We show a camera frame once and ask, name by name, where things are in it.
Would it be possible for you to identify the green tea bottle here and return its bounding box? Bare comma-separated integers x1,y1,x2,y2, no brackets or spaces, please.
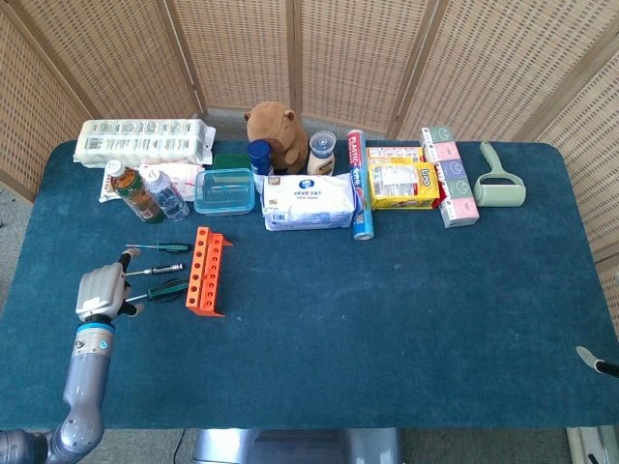
105,159,165,225

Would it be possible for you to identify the blue carpet table cover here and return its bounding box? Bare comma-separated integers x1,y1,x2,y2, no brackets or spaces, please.
0,139,619,431

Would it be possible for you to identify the white blue wipes pack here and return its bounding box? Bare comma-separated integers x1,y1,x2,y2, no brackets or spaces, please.
260,172,359,232

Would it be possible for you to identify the pale green lint roller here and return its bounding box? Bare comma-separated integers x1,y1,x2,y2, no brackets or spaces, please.
472,140,527,209

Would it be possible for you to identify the yellow snack bag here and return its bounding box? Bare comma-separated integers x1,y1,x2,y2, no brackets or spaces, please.
368,161,441,212

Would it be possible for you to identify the wicker folding screen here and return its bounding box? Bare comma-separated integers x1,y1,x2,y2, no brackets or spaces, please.
0,0,619,286

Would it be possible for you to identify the orange plastic tool rack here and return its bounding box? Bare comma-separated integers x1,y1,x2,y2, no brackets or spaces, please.
185,225,234,319

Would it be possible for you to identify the yellow white carton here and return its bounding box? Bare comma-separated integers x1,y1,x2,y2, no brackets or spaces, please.
366,146,426,165

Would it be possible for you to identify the thin small green screwdriver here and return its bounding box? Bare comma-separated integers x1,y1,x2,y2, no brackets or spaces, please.
125,242,193,253

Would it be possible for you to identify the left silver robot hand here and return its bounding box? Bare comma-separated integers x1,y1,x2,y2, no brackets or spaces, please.
74,250,145,324

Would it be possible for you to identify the pink white soft packet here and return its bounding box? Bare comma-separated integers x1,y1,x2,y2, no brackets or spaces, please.
99,162,207,204

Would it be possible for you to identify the white bottle clear cap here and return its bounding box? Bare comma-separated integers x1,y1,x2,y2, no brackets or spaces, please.
307,130,338,178

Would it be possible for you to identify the red packet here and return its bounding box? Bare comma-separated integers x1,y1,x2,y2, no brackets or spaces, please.
432,166,449,209

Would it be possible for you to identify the green black handled tool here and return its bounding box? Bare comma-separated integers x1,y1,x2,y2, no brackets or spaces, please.
124,277,191,304

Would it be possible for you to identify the pink green tissue box stack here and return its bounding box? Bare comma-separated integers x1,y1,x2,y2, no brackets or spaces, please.
419,126,481,229

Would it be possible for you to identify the white tissue roll pack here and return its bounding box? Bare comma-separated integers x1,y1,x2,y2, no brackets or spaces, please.
73,118,217,169

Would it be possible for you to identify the dark green box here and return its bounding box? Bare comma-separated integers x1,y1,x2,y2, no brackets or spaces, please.
212,153,252,171

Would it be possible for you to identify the brown capybara plush toy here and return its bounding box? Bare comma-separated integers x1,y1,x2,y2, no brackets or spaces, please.
244,101,310,175

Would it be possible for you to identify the clear container blue lid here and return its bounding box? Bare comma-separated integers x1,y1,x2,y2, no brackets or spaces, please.
193,167,256,218

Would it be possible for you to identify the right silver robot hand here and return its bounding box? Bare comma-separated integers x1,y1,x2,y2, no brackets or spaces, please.
575,345,619,379

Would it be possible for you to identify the plastic wrap roll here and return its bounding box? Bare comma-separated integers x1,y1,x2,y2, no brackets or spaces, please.
345,129,376,242

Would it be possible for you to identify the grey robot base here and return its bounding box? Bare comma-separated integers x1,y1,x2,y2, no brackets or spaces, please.
192,427,403,464

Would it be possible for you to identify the blue spray can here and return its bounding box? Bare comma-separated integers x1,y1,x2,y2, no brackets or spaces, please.
247,138,275,178

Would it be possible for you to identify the clear water bottle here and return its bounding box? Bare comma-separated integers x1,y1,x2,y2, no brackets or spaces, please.
139,166,191,222

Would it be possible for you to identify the white metal frame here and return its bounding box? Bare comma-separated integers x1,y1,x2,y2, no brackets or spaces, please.
566,425,619,464

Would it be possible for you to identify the black metal handle screwdriver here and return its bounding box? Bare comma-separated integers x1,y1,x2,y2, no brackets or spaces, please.
124,262,186,277

